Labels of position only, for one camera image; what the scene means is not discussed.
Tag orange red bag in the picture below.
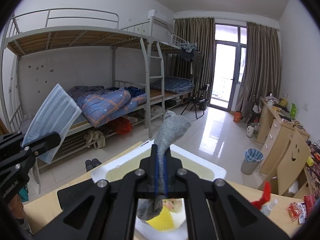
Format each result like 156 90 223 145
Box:
114 117 132 134

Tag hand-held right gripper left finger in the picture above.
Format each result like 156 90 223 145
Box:
32 145 158 240

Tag black folding chair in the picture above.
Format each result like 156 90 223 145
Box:
180 84 210 119

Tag desk with patterned cloth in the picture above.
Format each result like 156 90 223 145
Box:
304 140 320 205

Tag brown curtain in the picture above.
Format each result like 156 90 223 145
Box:
174 17 215 100
235 21 279 113

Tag trash bin with blue bag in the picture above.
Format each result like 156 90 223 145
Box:
241 148 264 175

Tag black smartphone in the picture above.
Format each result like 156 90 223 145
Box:
57 180 100 212

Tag white foam box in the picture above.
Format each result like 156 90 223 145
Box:
90 139 227 240

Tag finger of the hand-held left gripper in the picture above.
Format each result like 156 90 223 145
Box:
22 131 62 157
0 131 25 146

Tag grey sock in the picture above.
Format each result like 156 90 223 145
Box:
136 110 192 222

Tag wooden drawer desk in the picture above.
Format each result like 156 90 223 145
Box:
256 97 310 173

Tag grey metal bunk bed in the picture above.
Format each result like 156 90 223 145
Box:
147 10 200 110
0 8 165 193

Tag person's left hand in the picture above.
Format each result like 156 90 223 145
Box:
8 193 26 222

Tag wooden chair with smiley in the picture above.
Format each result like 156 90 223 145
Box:
260 130 312 197

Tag blue spray bottle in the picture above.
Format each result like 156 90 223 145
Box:
260 199 279 217

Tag white air conditioner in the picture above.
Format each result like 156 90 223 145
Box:
147 9 173 27

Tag blue face mask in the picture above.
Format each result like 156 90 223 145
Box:
22 83 82 164

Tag green tissue packet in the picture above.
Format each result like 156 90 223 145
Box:
162 198 185 214

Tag white lotion pump bottle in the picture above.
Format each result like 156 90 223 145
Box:
251 181 272 209

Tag dark hanging clothes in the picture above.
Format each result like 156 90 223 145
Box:
179 46 195 62

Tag yellow corn plush toy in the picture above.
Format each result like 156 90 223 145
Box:
146 206 175 232

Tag glass balcony door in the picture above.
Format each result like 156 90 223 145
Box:
209 24 248 109

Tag white thermos jug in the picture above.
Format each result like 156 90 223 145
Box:
246 124 258 138

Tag beige crumpled cloth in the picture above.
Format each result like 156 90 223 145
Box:
84 130 106 148

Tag teal box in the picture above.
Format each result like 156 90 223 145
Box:
19 184 29 203

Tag blue plaid mattress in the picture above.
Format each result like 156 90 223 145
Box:
150 77 194 94

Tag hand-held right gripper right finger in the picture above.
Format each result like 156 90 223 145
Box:
165 146 290 240

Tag blue star quilt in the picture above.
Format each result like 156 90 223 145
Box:
69 85 147 127

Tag white snack packet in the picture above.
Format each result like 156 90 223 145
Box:
297 209 307 225

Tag pair of black shoes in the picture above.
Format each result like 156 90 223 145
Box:
85 158 102 172

